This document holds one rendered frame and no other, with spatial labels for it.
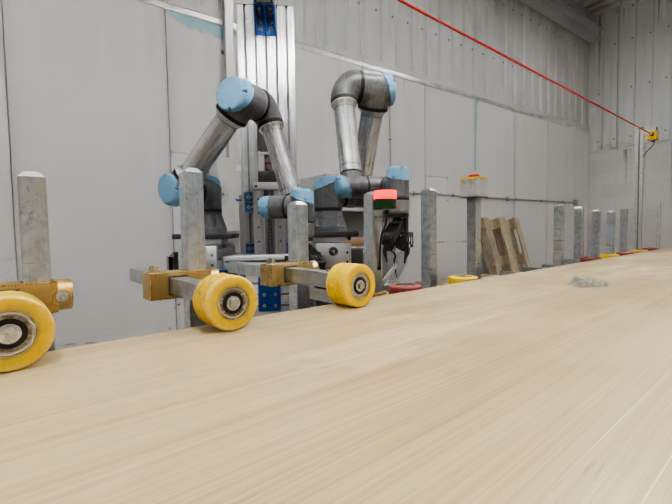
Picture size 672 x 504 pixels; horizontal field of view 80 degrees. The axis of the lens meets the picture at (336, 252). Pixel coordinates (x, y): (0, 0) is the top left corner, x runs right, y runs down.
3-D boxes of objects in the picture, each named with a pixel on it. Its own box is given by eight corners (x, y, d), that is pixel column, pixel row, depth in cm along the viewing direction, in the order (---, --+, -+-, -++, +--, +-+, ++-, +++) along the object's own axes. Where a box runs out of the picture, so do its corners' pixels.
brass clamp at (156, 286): (141, 298, 76) (140, 271, 76) (210, 290, 85) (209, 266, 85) (151, 302, 72) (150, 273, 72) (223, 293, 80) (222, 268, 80)
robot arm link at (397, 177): (402, 169, 139) (413, 165, 131) (402, 201, 140) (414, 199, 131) (381, 168, 137) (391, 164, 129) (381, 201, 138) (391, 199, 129)
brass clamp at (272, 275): (258, 285, 93) (258, 263, 92) (306, 279, 101) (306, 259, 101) (273, 287, 88) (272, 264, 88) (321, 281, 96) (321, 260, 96)
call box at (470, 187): (459, 200, 144) (459, 178, 144) (470, 200, 148) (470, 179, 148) (477, 198, 139) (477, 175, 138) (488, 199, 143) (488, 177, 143)
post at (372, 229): (365, 363, 114) (363, 191, 111) (374, 360, 116) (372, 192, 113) (374, 366, 111) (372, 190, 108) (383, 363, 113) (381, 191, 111)
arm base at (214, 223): (193, 233, 172) (192, 210, 171) (229, 233, 173) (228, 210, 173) (183, 234, 157) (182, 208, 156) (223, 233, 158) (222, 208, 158)
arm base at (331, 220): (309, 231, 177) (309, 209, 176) (344, 231, 178) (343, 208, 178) (311, 231, 162) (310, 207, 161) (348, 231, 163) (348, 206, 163)
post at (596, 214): (590, 296, 226) (591, 209, 223) (592, 295, 228) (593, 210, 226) (597, 296, 223) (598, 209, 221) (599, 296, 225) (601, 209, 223)
